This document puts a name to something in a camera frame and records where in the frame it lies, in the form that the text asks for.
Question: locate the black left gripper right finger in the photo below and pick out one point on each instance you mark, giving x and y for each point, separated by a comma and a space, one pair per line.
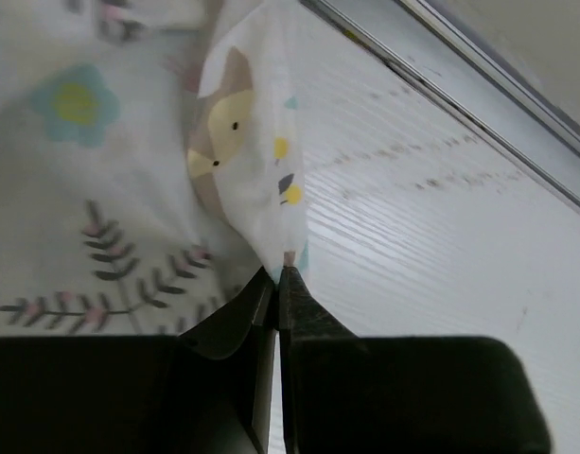
342, 393

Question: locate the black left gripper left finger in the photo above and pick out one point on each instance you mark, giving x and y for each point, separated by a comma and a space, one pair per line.
206, 391

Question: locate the patterned animal print cloth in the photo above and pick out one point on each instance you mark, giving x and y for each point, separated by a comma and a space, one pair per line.
150, 162

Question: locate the metal table edge rail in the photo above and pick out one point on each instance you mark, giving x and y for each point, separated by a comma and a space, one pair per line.
418, 44

